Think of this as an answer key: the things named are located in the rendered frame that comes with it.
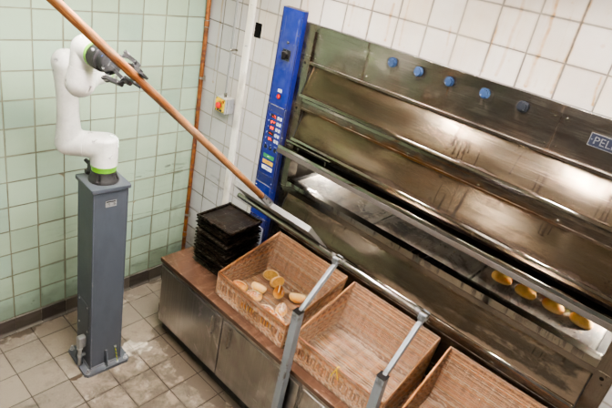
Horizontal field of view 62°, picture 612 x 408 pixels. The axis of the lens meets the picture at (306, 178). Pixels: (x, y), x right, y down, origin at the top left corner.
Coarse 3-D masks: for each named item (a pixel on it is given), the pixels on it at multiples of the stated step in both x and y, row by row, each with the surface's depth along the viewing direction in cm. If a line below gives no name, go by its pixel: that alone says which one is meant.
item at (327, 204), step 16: (304, 192) 297; (336, 208) 284; (352, 224) 277; (368, 224) 274; (384, 240) 265; (400, 240) 264; (416, 256) 254; (448, 272) 244; (464, 288) 239; (480, 288) 237; (496, 304) 230; (512, 304) 230; (528, 320) 222; (544, 336) 218; (560, 336) 215; (576, 352) 210; (592, 352) 209
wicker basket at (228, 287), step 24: (288, 240) 309; (240, 264) 298; (264, 264) 316; (288, 264) 308; (312, 264) 298; (216, 288) 289; (288, 288) 307; (312, 288) 297; (336, 288) 279; (240, 312) 278; (264, 312) 264; (288, 312) 286; (312, 312) 271
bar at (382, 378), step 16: (256, 208) 271; (288, 224) 258; (304, 240) 251; (336, 256) 240; (320, 288) 237; (384, 288) 224; (304, 304) 234; (288, 336) 238; (288, 352) 241; (400, 352) 209; (288, 368) 245; (384, 384) 206; (272, 400) 256; (368, 400) 212
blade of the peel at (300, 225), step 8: (240, 184) 263; (248, 192) 259; (256, 200) 263; (264, 208) 270; (272, 208) 249; (280, 208) 247; (280, 216) 251; (288, 216) 243; (296, 224) 239; (304, 224) 237; (304, 232) 248; (312, 232) 238; (320, 240) 246
